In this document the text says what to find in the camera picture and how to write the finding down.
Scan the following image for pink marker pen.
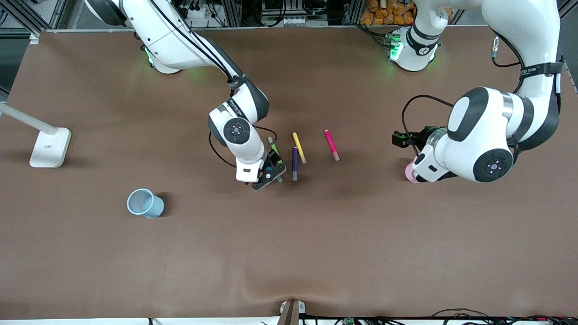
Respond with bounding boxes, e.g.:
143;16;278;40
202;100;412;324
324;130;340;162

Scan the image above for green marker pen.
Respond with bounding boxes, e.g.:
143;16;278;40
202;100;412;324
268;137;284;166

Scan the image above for yellow marker pen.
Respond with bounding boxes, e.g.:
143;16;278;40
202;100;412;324
292;132;307;164

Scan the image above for pink plastic cup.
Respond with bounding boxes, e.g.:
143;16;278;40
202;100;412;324
405;158;423;184

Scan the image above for light blue plastic cup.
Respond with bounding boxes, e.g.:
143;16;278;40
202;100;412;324
126;188;165;219

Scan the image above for orange bags pile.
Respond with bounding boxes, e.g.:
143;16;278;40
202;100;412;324
360;0;416;26

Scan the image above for white power strip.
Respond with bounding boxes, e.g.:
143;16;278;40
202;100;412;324
177;4;216;28

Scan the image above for white stand with pole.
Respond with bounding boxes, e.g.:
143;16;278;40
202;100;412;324
0;103;72;169

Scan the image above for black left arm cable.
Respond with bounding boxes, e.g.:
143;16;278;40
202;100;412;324
401;34;527;156

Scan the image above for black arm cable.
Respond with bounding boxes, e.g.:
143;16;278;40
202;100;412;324
401;34;527;156
147;0;279;169

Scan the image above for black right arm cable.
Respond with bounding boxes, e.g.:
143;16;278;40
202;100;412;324
147;0;279;169

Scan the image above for metal table edge bracket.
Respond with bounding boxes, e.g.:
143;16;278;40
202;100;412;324
279;300;306;325

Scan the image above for black cable bundle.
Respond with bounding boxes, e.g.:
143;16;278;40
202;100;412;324
431;308;578;325

